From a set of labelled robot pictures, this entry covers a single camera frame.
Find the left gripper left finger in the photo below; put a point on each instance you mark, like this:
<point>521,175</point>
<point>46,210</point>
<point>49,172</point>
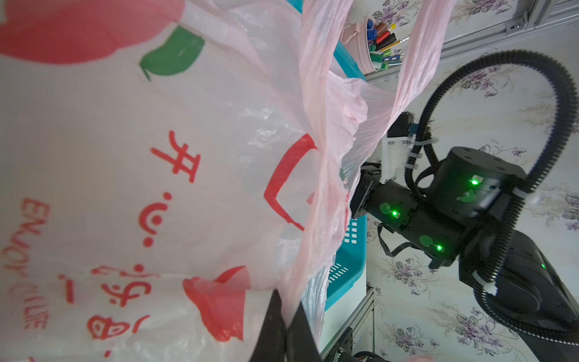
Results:
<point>271,344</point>

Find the pink pen cup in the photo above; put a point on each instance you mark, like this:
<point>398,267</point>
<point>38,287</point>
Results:
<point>371,44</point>

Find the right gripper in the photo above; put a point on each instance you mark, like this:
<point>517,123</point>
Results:
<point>391,203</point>

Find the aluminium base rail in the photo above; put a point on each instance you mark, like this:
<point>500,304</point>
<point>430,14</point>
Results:
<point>348,332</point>

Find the teal plastic basket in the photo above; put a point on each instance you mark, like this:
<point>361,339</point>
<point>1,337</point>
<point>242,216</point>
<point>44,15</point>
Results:
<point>350,259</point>

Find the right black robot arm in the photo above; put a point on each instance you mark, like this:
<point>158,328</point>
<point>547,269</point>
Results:
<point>465,209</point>

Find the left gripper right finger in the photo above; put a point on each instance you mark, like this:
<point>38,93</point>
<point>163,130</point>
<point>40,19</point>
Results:
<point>300,342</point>

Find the pink plastic bag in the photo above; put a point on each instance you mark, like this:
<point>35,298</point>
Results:
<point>167,165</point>

